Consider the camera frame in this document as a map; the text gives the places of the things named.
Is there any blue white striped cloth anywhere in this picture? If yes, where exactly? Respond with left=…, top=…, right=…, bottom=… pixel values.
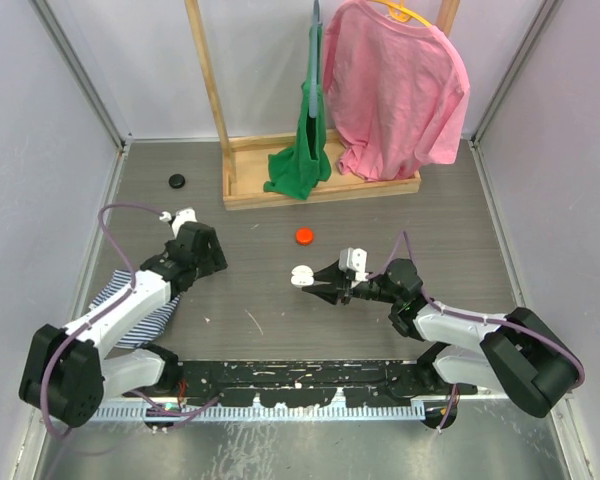
left=88, top=269, right=181, bottom=350

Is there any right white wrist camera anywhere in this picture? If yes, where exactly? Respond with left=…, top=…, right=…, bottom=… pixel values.
left=338, top=247, right=368, bottom=281

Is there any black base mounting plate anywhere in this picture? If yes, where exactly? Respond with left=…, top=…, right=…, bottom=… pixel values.
left=124, top=358, right=479, bottom=409

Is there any yellow clothes hanger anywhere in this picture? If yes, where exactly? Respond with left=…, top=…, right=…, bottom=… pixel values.
left=371, top=0, right=432, bottom=27

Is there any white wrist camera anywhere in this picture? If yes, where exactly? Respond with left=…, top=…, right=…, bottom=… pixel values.
left=338, top=247, right=368, bottom=281
left=159, top=208, right=198, bottom=237

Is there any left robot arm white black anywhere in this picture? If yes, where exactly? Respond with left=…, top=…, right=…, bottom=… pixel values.
left=18, top=221, right=227, bottom=428

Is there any orange earbud case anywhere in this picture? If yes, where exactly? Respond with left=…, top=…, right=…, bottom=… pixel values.
left=295, top=227, right=315, bottom=246

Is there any pink t-shirt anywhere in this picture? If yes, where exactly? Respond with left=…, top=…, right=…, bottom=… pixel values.
left=323, top=1, right=470, bottom=182

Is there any wooden clothes rack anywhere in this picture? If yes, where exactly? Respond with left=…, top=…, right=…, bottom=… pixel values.
left=183, top=0, right=462, bottom=212

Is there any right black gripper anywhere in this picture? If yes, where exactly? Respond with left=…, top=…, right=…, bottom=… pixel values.
left=302, top=258, right=401, bottom=305

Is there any grey-blue clothes hanger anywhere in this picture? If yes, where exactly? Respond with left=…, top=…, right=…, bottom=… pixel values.
left=308, top=0, right=322, bottom=120

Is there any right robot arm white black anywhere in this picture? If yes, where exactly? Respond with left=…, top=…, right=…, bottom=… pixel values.
left=291, top=259, right=584, bottom=418

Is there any grey slotted cable duct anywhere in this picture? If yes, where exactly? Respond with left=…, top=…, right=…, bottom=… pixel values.
left=91, top=394, right=426, bottom=423

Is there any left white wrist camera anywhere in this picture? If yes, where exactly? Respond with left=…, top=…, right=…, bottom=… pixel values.
left=159, top=208, right=198, bottom=237

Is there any white earbud case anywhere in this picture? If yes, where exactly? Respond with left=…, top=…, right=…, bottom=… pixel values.
left=291, top=265, right=314, bottom=288

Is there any black earbud case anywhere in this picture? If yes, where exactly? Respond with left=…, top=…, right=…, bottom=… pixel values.
left=168, top=173, right=186, bottom=189

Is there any green tank top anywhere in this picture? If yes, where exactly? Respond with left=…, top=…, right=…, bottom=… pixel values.
left=263, top=25, right=332, bottom=201

